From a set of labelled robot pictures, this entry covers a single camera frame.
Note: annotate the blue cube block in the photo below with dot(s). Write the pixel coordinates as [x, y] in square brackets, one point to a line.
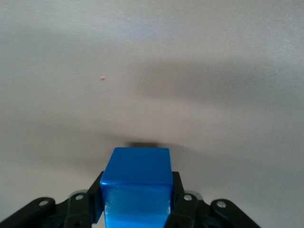
[135, 171]

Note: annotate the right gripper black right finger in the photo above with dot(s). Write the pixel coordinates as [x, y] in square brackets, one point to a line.
[190, 211]

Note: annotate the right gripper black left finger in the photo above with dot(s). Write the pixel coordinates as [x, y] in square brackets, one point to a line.
[78, 211]

